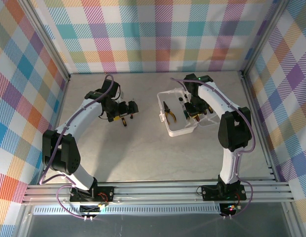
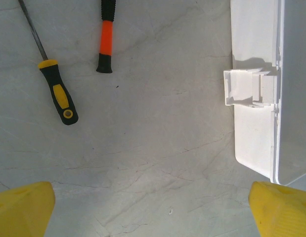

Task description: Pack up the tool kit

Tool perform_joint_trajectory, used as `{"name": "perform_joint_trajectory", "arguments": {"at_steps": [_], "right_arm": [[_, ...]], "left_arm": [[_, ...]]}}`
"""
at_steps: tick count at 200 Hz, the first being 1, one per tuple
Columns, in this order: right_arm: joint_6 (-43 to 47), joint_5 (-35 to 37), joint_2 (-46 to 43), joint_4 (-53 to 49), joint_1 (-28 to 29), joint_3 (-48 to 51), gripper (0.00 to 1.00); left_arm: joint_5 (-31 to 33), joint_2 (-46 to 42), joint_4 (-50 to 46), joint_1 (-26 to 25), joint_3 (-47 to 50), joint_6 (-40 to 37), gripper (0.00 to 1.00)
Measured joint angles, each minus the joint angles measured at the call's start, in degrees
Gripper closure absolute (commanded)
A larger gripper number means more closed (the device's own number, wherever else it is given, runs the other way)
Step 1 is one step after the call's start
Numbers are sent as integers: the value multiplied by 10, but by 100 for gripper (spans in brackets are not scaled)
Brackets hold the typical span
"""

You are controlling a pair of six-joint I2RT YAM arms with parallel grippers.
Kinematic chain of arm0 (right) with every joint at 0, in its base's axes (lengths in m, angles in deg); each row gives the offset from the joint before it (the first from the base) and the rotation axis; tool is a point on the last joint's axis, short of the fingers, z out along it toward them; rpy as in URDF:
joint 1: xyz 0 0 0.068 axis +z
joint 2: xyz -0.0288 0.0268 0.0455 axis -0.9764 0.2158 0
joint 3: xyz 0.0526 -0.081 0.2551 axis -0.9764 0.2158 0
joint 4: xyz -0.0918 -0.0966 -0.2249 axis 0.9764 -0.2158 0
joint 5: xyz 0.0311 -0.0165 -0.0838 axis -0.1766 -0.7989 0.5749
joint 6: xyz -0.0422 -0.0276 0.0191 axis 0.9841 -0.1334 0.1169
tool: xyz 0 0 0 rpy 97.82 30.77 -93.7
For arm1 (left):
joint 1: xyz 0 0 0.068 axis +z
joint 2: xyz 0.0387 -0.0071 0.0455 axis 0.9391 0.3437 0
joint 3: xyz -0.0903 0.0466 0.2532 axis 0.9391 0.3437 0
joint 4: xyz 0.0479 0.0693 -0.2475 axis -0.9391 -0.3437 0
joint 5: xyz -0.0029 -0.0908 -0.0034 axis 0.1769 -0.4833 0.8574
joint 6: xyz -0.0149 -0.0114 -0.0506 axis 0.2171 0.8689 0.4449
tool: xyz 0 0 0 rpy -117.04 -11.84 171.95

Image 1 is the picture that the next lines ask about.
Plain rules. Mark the yellow black screwdriver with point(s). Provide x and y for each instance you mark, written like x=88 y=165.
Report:
x=210 y=111
x=124 y=122

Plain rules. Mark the yellow black pliers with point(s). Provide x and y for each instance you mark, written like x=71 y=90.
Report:
x=171 y=114

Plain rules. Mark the clear plastic tool box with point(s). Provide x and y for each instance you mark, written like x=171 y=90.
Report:
x=177 y=129

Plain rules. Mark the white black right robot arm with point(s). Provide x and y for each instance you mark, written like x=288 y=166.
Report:
x=212 y=98

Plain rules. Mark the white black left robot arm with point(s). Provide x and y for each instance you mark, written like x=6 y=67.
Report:
x=76 y=123

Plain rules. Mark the black right controller box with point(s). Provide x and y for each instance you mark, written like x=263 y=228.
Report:
x=229 y=208

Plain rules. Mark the black controller box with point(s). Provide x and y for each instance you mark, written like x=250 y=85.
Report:
x=229 y=208
x=91 y=209

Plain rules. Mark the black left controller box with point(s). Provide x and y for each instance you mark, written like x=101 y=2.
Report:
x=91 y=209

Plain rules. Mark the aluminium side rail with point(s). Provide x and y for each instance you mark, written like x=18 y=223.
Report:
x=64 y=93
x=250 y=98

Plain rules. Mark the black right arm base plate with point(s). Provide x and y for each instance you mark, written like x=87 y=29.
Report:
x=209 y=192

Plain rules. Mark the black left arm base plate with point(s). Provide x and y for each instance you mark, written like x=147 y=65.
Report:
x=105 y=195

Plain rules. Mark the wide aluminium base rail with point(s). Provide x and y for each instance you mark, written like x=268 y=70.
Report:
x=155 y=192

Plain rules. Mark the aluminium frame post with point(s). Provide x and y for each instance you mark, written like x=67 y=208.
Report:
x=44 y=39
x=266 y=37

